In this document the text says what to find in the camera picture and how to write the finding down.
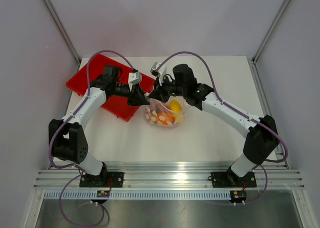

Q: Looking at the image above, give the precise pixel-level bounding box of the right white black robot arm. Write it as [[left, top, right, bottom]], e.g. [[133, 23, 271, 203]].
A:
[[149, 63, 279, 187]]

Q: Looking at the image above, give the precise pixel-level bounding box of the right aluminium frame post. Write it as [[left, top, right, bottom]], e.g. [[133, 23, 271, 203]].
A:
[[252, 0, 293, 64]]

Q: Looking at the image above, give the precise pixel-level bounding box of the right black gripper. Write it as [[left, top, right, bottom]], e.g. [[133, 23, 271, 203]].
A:
[[150, 74, 187, 104]]

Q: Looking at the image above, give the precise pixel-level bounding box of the aluminium frame post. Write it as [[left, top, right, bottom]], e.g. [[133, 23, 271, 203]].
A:
[[252, 0, 293, 64], [41, 0, 81, 66]]

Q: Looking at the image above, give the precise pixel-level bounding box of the clear dotted zip bag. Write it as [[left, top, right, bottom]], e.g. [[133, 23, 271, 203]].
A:
[[143, 97, 190, 128]]

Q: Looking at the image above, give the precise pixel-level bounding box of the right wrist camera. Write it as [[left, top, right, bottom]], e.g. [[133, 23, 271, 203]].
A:
[[150, 62, 167, 86]]

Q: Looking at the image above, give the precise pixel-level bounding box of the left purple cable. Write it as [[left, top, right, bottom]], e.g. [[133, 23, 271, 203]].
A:
[[47, 50, 139, 225]]

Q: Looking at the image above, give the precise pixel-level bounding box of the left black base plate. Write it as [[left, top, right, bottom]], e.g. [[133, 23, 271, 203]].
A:
[[79, 171, 124, 188]]

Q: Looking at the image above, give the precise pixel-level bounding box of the aluminium mounting rail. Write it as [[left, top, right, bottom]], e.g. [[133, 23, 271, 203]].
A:
[[33, 161, 305, 190]]

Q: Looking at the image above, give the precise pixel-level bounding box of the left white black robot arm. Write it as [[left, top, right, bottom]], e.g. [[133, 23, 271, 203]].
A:
[[48, 66, 149, 187]]

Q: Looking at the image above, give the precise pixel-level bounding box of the yellow orange mango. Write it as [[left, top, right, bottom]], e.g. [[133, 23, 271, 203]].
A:
[[169, 100, 182, 112]]

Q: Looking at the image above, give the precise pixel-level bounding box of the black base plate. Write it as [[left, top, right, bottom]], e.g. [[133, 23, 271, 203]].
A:
[[79, 171, 124, 188], [208, 171, 257, 188]]

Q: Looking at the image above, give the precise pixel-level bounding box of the left aluminium frame post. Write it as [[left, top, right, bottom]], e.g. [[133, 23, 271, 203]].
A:
[[41, 0, 81, 66]]

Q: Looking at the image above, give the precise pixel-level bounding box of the white slotted cable duct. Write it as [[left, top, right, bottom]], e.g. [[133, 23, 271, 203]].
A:
[[44, 189, 231, 200]]

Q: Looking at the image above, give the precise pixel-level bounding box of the small circuit board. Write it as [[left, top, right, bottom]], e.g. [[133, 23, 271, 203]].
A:
[[96, 190, 110, 198], [230, 190, 247, 204]]

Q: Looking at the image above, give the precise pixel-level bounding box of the orange persimmon fruit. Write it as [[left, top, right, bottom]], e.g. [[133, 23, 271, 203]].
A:
[[156, 112, 175, 126]]

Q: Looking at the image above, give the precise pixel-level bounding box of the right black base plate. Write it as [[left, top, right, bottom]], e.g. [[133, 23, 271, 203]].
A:
[[208, 171, 257, 188]]

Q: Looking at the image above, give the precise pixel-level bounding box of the left small circuit board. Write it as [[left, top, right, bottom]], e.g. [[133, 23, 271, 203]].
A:
[[96, 190, 110, 198]]

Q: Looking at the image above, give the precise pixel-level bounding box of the red plastic tray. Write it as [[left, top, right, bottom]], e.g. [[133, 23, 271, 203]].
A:
[[66, 54, 155, 121]]

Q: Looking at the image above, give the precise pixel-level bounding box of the right small circuit board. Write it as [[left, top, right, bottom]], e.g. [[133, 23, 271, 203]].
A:
[[230, 190, 247, 204]]

